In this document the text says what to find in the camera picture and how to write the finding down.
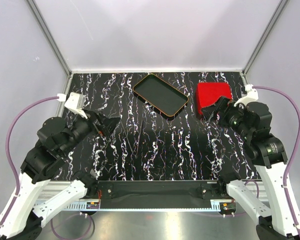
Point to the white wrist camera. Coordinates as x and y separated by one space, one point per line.
74 102
251 96

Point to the aluminium frame post right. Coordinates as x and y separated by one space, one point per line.
265 35

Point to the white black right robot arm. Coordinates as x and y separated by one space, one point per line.
280 219

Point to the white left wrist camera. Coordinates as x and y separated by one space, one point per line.
74 102

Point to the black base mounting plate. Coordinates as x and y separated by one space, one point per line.
160 196

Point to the dark green gold-rimmed tray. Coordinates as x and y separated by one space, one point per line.
161 95

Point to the aluminium front rail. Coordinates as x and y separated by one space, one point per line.
158 196

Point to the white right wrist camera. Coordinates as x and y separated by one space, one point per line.
251 96

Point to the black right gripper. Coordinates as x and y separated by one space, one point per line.
227 106

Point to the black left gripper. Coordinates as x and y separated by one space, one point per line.
108 124

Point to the aluminium frame post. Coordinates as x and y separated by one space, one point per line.
48 35
265 35

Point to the metal tweezers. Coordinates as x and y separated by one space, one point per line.
134 147

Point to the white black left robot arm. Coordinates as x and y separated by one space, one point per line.
21 219

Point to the red chocolate box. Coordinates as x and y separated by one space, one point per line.
208 93

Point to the aluminium frame post left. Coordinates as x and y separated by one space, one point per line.
48 35

